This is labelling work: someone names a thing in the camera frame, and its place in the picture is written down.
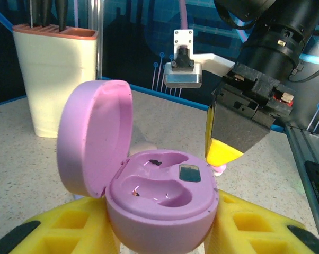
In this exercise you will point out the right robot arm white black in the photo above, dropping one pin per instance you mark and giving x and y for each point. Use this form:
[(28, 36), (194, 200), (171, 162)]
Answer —
[(255, 8)]

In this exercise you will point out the small purple earbud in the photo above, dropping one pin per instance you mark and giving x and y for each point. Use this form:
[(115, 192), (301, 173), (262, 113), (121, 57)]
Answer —
[(219, 170)]

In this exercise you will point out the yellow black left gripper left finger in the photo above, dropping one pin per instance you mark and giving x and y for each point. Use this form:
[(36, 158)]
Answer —
[(43, 235)]

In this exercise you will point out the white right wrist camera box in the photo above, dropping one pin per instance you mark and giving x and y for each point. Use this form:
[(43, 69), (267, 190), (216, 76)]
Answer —
[(183, 76)]

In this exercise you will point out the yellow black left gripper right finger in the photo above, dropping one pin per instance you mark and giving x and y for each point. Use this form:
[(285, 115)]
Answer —
[(268, 232)]

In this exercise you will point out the cream knife block orange top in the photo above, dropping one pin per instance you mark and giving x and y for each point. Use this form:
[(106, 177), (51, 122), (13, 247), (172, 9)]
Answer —
[(56, 79)]

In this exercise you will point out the aluminium frame post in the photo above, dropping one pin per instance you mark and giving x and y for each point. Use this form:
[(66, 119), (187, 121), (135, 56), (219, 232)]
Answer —
[(96, 31)]

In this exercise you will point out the purple earbud charging case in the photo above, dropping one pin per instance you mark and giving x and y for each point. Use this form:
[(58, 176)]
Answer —
[(162, 211)]

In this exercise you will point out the aluminium front rail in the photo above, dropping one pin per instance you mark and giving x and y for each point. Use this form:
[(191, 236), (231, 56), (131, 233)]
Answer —
[(305, 145)]

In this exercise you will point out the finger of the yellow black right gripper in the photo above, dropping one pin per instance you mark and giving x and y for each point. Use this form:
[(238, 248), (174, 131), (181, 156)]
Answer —
[(233, 132)]

